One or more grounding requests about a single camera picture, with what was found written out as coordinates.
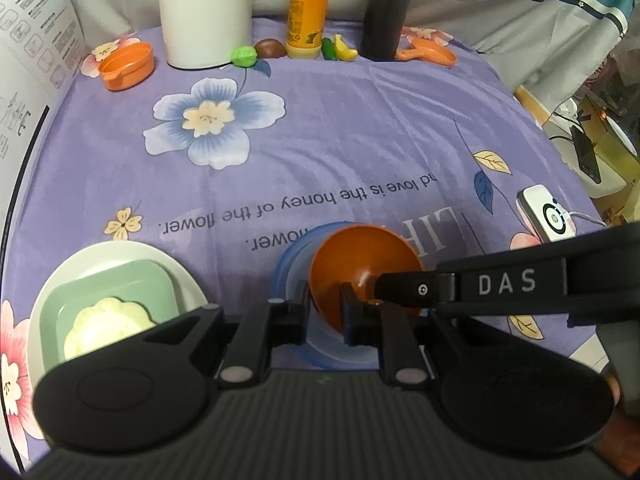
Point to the yellow orange bottle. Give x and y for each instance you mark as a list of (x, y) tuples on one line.
[(307, 10)]

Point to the green toy pepper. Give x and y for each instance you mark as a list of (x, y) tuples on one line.
[(329, 50)]

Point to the purple floral cloth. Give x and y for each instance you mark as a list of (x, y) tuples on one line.
[(350, 135)]

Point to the brown toy egg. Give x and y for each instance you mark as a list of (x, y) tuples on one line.
[(270, 49)]

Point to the orange bowl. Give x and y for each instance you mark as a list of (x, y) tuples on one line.
[(360, 255)]

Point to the yellow cardboard box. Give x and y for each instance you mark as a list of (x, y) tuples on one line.
[(532, 105)]

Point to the green toy ball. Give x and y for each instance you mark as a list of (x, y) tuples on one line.
[(243, 56)]

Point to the white thermos jug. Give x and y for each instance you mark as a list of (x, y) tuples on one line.
[(205, 15)]

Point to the pale yellow flower cake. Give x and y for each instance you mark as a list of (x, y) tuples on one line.
[(110, 325)]

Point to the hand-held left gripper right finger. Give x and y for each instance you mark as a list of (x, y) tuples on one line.
[(350, 315)]

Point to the orange toy spoon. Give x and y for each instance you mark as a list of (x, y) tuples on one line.
[(435, 52)]

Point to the black flask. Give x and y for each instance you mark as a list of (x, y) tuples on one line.
[(390, 10)]

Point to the black electronic device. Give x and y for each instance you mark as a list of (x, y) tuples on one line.
[(586, 155)]

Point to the white power bank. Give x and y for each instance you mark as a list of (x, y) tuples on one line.
[(542, 210)]

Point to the green square plate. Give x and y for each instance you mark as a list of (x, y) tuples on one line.
[(100, 285)]

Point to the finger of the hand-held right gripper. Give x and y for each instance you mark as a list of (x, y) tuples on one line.
[(420, 287)]

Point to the yellow toy banana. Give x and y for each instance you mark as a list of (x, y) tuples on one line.
[(346, 49)]

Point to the white printed paper sheet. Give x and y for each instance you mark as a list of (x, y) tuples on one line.
[(30, 60)]

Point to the white round plate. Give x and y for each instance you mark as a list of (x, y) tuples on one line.
[(100, 252)]

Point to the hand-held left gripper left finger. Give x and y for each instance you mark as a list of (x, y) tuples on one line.
[(303, 312)]

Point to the orange toy pot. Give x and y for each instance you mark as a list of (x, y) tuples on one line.
[(125, 67)]

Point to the blue transparent bowl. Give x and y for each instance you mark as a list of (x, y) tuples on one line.
[(292, 270)]

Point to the person's right hand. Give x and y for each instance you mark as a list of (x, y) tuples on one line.
[(625, 420)]

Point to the teal grey bed sheet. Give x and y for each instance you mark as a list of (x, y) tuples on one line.
[(525, 20)]

